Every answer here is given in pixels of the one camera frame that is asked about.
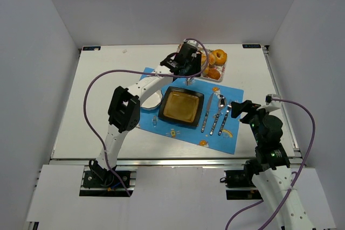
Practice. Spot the small orange bun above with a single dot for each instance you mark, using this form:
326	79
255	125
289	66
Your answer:
212	59

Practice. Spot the table knife patterned handle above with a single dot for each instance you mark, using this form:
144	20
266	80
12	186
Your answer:
207	113

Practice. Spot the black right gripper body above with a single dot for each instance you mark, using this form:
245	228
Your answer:
248	110

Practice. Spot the spoon patterned handle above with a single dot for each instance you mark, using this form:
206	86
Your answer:
221	105

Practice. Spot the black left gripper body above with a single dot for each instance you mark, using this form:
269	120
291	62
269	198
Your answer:
187	69

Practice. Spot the floral serving tray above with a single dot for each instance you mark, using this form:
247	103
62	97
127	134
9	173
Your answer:
221	69

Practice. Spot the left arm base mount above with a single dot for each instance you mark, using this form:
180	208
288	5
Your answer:
101	182

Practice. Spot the glazed bagel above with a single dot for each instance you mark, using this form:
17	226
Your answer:
220	57

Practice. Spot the left blue corner label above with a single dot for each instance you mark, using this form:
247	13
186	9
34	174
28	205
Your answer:
91	48

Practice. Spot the dark brown bread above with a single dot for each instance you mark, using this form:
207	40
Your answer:
213	74

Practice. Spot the right blue corner label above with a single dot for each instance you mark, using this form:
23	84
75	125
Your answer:
251	45

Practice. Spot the blue corner label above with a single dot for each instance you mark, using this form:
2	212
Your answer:
251	45
91	48

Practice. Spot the white scalloped bowl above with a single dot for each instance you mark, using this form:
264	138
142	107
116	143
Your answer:
153	101

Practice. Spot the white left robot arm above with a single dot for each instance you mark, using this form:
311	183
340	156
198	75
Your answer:
125	106

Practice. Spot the black square plate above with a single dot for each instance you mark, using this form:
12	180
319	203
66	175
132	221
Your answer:
181	106

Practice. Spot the long striped croissant bread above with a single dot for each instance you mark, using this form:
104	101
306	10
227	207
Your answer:
204	64

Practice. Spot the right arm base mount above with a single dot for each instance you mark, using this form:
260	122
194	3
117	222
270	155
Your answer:
239	185

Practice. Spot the blue cartoon placemat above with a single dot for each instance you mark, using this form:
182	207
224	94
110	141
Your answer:
226	142

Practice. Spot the fork patterned handle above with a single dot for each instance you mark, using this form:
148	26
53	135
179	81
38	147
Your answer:
229	107

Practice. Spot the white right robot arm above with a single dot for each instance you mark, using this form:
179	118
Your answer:
270	171

